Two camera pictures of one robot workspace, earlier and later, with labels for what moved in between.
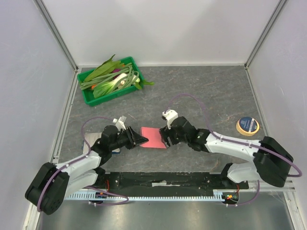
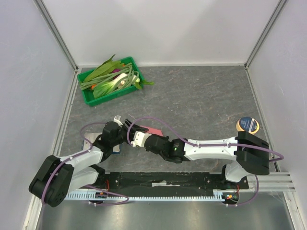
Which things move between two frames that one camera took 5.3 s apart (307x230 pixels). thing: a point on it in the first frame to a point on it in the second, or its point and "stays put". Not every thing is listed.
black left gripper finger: [136, 139] to [135, 127]
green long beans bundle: [124, 77] stays put
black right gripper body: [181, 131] to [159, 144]
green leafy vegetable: [105, 68] stays put
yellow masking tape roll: [247, 126] stays put
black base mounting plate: [169, 181] stays put
